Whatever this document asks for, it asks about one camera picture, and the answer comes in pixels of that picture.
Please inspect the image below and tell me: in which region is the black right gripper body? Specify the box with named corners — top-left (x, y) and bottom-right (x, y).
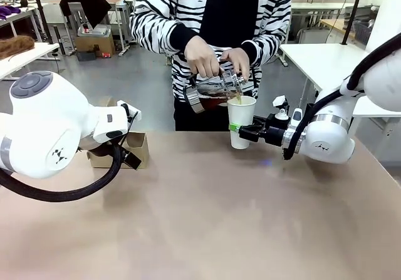
top-left (262, 115), bottom-right (289, 147)

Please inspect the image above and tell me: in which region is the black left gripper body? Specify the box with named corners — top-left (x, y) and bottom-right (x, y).
top-left (89, 142), bottom-right (122, 160)

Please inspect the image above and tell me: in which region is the brown cardboard cup carrier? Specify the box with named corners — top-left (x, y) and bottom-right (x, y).
top-left (86, 95), bottom-right (150, 170)

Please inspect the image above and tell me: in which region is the tall white paper cup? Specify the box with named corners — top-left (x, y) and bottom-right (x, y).
top-left (227, 96), bottom-right (258, 150)

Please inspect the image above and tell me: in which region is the glass french press pitcher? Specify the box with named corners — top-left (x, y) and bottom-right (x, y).
top-left (183, 68), bottom-right (249, 115)

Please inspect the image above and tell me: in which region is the person's right forearm zebra sleeve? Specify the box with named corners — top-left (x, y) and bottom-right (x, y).
top-left (129, 0), bottom-right (201, 56)

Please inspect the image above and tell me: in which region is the person's left forearm zebra sleeve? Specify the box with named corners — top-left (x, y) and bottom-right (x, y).
top-left (241, 0), bottom-right (293, 65)

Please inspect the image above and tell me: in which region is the person's left hand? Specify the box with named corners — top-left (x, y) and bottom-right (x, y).
top-left (220, 48), bottom-right (252, 83)

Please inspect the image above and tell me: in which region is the person's right hand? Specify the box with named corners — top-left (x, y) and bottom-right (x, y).
top-left (184, 35), bottom-right (225, 78)

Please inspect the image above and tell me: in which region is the large white side table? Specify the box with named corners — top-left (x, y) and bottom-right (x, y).
top-left (278, 43), bottom-right (401, 118)

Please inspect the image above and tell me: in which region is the brown cardboard box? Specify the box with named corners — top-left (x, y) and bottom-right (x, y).
top-left (74, 33), bottom-right (116, 58)

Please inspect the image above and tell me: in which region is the person's zebra hoodie torso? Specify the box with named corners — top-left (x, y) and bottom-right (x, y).
top-left (137, 0), bottom-right (292, 132)

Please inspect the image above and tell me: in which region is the grey plastic bin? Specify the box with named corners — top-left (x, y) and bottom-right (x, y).
top-left (77, 23), bottom-right (112, 38)

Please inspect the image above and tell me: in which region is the wooden table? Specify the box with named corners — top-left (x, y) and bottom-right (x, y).
top-left (318, 18), bottom-right (357, 39)

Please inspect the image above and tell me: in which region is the white background table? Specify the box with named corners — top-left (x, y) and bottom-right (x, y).
top-left (290, 1), bottom-right (347, 21)

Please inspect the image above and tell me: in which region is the brown furry item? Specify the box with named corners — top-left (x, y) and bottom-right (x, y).
top-left (0, 35), bottom-right (36, 60)

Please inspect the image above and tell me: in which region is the grey mesh basket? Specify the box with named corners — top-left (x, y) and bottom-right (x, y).
top-left (353, 19), bottom-right (377, 43)

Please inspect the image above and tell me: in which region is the black stand pole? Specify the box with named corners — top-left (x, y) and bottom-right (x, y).
top-left (340, 0), bottom-right (366, 46)

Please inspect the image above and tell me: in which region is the black hanging cloth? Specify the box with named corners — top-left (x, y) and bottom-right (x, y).
top-left (59, 0), bottom-right (112, 29)

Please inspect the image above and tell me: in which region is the black tripod pole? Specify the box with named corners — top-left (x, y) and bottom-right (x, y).
top-left (29, 0), bottom-right (55, 44)

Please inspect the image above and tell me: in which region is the purple cloth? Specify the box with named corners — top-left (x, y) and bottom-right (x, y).
top-left (0, 5), bottom-right (21, 20)

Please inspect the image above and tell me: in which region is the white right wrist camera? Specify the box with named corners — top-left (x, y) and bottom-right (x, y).
top-left (271, 95), bottom-right (303, 128)

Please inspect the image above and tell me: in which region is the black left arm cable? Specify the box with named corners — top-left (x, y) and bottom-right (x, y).
top-left (0, 142), bottom-right (123, 203)

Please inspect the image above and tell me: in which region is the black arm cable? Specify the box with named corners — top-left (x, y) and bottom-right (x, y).
top-left (0, 142), bottom-right (123, 203)
top-left (281, 32), bottom-right (401, 160)

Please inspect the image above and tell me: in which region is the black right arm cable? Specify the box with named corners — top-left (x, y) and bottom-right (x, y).
top-left (281, 32), bottom-right (401, 160)

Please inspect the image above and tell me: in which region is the short black post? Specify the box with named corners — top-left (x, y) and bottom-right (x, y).
top-left (52, 25), bottom-right (67, 56)

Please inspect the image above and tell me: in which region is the white metal rack frame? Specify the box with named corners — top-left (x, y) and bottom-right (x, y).
top-left (115, 0), bottom-right (136, 57)

